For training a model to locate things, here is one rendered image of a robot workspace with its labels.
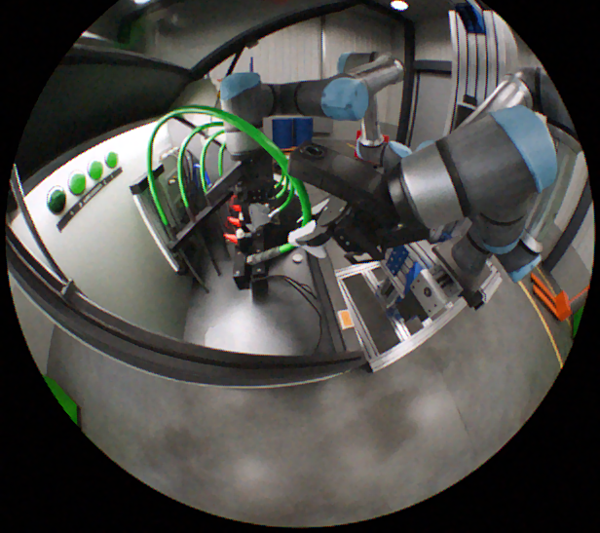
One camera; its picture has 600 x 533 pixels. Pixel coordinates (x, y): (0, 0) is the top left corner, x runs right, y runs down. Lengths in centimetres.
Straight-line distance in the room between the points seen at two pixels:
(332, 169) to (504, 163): 15
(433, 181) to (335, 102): 19
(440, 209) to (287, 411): 138
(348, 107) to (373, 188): 15
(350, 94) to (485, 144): 20
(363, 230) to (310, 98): 22
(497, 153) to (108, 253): 57
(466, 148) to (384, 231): 13
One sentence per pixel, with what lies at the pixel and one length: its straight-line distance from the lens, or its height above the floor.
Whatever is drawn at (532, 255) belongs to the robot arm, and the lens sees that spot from 58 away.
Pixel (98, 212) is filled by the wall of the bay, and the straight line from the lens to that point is 46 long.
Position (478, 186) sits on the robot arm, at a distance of 15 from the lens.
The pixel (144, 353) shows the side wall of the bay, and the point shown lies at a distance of 21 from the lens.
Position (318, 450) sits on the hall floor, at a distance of 150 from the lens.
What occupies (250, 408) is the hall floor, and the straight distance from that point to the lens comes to 145.
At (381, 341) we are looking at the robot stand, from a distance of 133.
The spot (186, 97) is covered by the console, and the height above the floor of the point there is 149.
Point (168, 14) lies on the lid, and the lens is 41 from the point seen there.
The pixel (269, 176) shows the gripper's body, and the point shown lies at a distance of 37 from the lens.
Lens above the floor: 139
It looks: 41 degrees down
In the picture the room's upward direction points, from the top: straight up
